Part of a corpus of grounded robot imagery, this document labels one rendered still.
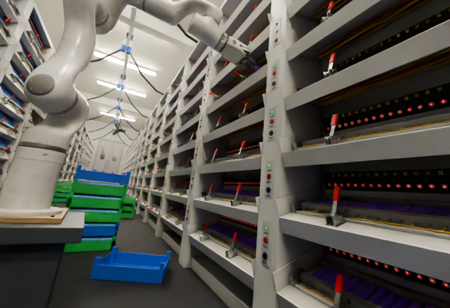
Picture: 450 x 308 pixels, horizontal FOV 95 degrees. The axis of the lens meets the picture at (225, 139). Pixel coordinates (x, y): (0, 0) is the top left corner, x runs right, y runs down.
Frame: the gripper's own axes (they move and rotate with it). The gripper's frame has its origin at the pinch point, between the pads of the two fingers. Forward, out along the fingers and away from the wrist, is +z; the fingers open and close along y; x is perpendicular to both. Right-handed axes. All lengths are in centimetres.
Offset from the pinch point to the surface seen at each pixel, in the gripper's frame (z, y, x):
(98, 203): -32, 81, 84
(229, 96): 1.7, 16.4, 11.0
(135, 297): -7, 20, 106
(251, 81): 1.9, -3.2, 11.2
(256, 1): -4, 9, -50
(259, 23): 0.4, 4.7, -31.6
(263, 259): 15, -19, 77
